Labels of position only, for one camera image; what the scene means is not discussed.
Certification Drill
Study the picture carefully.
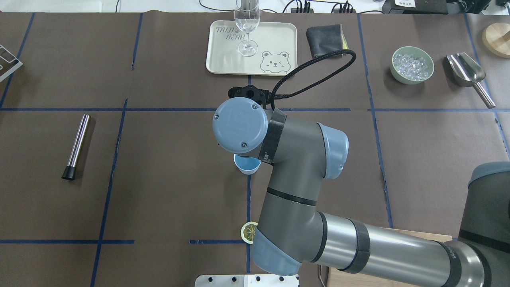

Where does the folded grey cloth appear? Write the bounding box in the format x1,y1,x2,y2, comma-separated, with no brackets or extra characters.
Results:
306,24,349,59

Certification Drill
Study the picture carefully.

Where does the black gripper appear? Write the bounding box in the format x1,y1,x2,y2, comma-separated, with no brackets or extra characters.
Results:
228,85,270,108

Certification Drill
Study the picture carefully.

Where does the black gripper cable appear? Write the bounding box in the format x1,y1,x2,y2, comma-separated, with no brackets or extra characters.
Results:
269,49,357,105

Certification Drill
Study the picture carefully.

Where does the steel ice scoop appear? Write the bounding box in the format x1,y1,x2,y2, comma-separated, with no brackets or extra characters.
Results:
446,52,496,109

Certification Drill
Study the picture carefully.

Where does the cream bear serving tray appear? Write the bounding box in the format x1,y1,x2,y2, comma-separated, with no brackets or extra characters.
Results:
206,20,298,76

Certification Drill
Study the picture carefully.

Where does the white cup drying rack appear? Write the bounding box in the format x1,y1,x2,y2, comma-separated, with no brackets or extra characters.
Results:
0,45,23,82

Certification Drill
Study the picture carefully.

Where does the wooden mug tree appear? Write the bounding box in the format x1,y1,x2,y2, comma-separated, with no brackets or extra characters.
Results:
482,22,510,59

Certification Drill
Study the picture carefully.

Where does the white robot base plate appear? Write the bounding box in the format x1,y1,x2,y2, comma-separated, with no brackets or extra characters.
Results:
194,274,300,287

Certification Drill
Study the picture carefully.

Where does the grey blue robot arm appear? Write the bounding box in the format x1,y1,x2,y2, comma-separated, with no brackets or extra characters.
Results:
212,97,509,287

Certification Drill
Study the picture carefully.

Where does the lime slice on table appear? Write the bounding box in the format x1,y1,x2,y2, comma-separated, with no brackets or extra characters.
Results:
240,221,257,245

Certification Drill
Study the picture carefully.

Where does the light blue plastic cup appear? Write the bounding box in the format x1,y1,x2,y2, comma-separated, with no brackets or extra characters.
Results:
233,154,262,175

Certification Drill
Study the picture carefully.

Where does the green bowl of ice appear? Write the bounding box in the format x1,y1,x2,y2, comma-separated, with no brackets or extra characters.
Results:
390,47,435,85

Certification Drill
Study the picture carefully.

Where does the steel muddler black tip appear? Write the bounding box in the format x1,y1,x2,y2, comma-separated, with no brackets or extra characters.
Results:
61,114,90,181

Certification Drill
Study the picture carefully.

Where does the black power strip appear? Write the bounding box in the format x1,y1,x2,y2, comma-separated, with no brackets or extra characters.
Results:
282,0,356,14

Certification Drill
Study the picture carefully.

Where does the clear wine glass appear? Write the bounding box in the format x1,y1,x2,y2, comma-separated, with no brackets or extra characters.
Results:
234,0,260,57

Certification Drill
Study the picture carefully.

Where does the bamboo cutting board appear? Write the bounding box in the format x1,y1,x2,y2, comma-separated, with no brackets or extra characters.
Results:
327,225,453,287

